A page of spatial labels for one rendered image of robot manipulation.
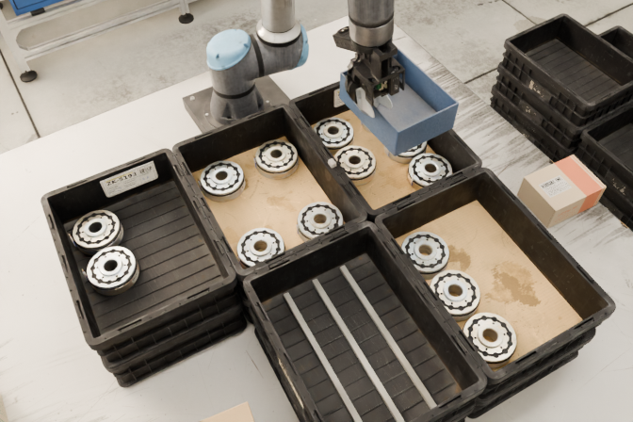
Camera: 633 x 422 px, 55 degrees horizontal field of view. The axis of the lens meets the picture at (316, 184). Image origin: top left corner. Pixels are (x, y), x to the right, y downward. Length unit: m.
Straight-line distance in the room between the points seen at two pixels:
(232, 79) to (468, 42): 1.82
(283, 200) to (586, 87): 1.30
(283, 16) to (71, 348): 0.92
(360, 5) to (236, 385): 0.82
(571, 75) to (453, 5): 1.23
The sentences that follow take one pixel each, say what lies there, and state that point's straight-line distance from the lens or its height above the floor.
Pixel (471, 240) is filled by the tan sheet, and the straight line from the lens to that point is 1.41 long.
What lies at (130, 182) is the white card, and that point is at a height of 0.88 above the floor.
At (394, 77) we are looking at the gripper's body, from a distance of 1.10.
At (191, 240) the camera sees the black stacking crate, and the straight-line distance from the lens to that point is 1.41.
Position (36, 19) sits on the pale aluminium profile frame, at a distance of 3.14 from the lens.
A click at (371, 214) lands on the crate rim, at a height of 0.93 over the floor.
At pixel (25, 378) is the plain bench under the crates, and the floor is 0.70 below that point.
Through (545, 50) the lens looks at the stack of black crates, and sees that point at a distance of 2.48.
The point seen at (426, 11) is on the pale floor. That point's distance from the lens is 3.41.
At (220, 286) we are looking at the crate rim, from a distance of 1.22.
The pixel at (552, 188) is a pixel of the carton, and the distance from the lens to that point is 1.62.
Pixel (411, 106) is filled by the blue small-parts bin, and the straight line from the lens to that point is 1.31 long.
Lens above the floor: 1.98
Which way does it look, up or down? 52 degrees down
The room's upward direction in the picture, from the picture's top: 2 degrees counter-clockwise
